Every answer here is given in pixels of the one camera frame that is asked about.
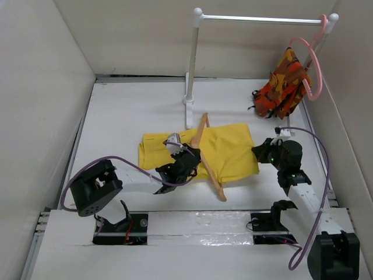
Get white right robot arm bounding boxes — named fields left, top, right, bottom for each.
left=252, top=138, right=360, bottom=279

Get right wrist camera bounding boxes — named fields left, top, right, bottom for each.
left=271, top=127, right=295, bottom=146

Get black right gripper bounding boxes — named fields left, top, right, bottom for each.
left=252, top=137, right=285, bottom=171

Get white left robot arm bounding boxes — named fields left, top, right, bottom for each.
left=61, top=146, right=201, bottom=232

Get orange camouflage trousers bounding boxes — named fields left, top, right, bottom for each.
left=252, top=47, right=312, bottom=120

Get wooden hanger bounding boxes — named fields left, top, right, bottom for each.
left=190, top=113, right=227, bottom=202

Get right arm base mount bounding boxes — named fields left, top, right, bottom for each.
left=246, top=212, right=296, bottom=245

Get yellow trousers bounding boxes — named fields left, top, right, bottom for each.
left=139, top=124, right=259, bottom=184

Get white clothes rack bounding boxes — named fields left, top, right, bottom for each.
left=182, top=8, right=339, bottom=129

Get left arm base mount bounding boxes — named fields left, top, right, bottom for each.
left=93, top=212, right=149, bottom=246

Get pink plastic hanger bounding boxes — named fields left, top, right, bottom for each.
left=289, top=14, right=328, bottom=101

